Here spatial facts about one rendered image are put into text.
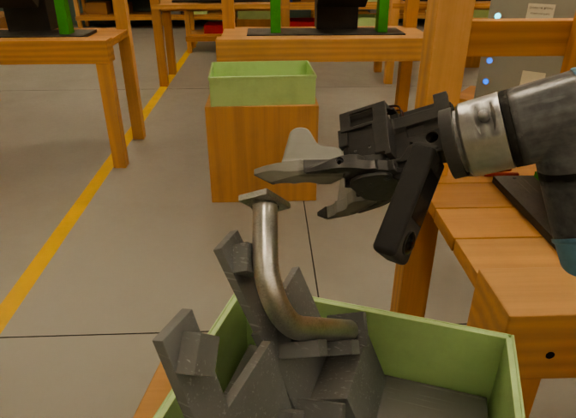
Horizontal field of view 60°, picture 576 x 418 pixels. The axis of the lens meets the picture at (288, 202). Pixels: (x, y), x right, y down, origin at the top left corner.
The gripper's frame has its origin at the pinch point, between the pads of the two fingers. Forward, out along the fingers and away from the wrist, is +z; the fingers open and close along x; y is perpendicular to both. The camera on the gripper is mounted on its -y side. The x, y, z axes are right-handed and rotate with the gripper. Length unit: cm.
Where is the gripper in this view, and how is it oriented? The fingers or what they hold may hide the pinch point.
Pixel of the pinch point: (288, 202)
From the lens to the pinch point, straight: 57.9
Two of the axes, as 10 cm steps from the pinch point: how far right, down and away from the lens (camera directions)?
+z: -8.6, 2.1, 4.6
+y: -0.2, -9.3, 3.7
